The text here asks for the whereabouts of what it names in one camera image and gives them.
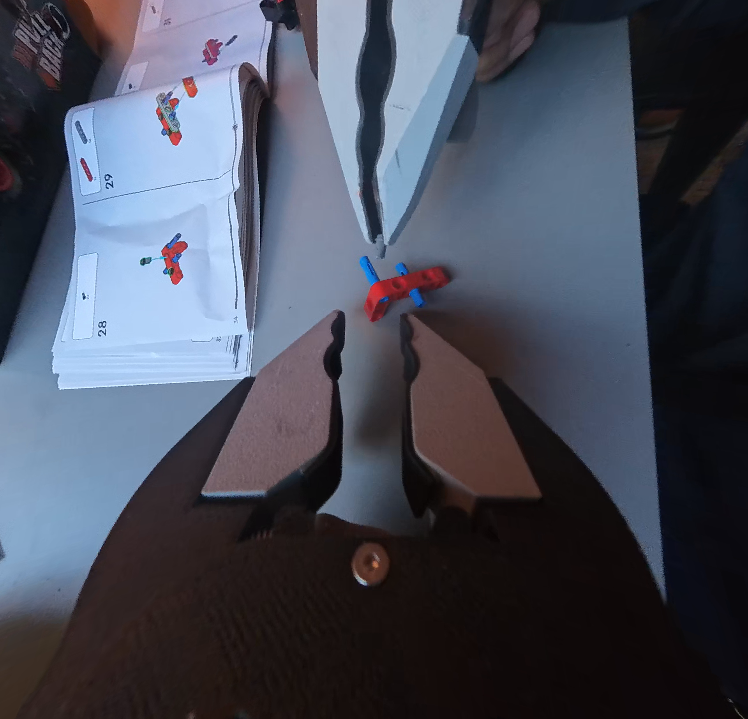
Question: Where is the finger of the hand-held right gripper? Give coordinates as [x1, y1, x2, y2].
[316, 0, 386, 245]
[373, 0, 482, 247]

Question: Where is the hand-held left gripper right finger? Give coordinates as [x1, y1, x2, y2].
[399, 313, 542, 519]

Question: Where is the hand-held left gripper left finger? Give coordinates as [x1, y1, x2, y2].
[200, 310, 347, 518]

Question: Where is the red lego piece with blue pins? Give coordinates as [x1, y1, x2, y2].
[359, 255, 450, 324]

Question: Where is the black lego piece with red pin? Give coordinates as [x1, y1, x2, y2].
[259, 0, 300, 32]

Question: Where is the open lego instruction booklet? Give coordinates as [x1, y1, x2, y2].
[51, 0, 277, 391]

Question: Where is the black lego set box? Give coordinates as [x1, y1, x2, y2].
[0, 0, 105, 360]

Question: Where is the person's right hand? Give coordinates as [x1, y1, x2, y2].
[475, 0, 580, 84]

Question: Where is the tan cardboard box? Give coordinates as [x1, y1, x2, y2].
[51, 0, 154, 56]

